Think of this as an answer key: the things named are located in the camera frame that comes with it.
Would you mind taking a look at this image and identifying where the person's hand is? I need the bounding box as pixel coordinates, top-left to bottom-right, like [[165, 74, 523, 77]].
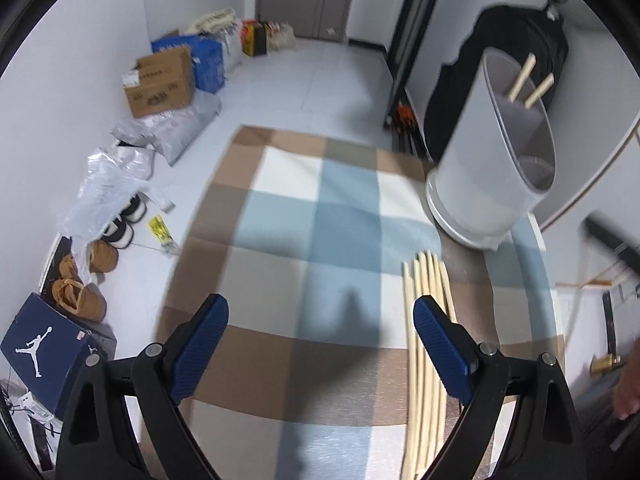
[[613, 354, 640, 420]]

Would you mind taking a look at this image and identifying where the navy Jordan shoe box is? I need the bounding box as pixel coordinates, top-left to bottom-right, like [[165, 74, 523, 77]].
[[1, 292, 116, 419]]

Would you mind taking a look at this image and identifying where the tan boot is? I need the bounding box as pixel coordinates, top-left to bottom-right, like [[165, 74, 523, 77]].
[[52, 278, 106, 322], [58, 240, 118, 280]]

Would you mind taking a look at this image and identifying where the white utensil holder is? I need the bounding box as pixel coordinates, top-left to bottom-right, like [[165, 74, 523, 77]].
[[425, 48, 555, 250]]

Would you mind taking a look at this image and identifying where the black white sneaker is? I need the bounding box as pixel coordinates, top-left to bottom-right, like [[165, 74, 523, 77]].
[[119, 195, 146, 224], [101, 219, 134, 250]]

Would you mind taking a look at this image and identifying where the yellow wrapper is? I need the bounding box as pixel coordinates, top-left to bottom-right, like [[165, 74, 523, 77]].
[[148, 214, 179, 255]]

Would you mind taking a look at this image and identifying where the black backpack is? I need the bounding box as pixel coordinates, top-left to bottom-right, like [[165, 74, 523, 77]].
[[423, 4, 570, 162]]

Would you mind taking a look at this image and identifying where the orange object by doorframe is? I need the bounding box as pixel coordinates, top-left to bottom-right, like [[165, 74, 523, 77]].
[[392, 103, 418, 133]]

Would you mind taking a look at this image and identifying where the clear plastic bag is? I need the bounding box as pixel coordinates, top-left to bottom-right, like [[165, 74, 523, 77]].
[[58, 146, 175, 284]]

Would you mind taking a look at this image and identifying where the checkered brown blue mat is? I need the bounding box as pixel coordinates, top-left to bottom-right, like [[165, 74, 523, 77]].
[[156, 127, 564, 479]]

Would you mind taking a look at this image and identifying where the grey plastic mail bag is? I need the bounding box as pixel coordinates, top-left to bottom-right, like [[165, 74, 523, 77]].
[[112, 90, 221, 167]]

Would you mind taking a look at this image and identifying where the brown cardboard box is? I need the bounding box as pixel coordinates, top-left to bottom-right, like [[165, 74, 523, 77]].
[[122, 46, 195, 118]]

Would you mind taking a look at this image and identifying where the blue cardboard box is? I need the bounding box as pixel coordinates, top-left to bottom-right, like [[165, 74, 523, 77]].
[[151, 35, 224, 94]]

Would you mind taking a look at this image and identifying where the beige shopping bag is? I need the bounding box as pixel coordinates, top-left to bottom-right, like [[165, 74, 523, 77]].
[[265, 22, 297, 53]]

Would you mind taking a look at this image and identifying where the yellow black paper bag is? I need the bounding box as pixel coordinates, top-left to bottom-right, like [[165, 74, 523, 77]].
[[241, 20, 267, 58]]

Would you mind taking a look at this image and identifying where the cream tote bag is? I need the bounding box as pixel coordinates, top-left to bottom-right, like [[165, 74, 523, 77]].
[[183, 8, 239, 35]]

